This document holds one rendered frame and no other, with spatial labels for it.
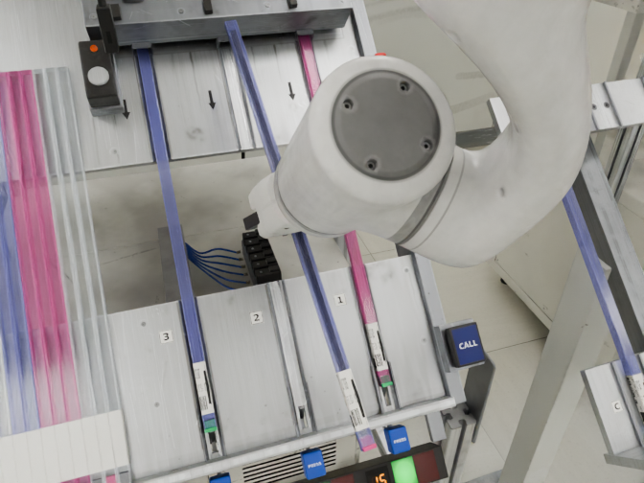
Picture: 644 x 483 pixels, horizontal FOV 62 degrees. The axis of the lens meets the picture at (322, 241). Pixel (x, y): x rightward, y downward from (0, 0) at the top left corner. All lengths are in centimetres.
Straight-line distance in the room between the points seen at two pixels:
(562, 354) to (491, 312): 99
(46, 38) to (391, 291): 55
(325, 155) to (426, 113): 6
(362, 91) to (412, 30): 240
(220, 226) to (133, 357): 59
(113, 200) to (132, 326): 73
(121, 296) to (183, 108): 45
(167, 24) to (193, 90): 9
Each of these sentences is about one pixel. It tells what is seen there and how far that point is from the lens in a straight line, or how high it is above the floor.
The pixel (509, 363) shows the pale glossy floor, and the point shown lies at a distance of 183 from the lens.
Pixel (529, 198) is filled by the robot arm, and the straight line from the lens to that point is 31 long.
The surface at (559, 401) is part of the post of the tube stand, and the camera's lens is 108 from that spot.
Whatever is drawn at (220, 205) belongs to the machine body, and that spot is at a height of 62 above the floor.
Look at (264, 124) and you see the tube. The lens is 63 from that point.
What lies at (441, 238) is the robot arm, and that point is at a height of 110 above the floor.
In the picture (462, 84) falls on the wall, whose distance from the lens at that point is 292.
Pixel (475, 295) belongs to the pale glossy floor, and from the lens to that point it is 204.
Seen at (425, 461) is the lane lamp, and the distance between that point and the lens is 76.
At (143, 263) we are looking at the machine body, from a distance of 115.
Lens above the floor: 129
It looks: 36 degrees down
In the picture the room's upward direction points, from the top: straight up
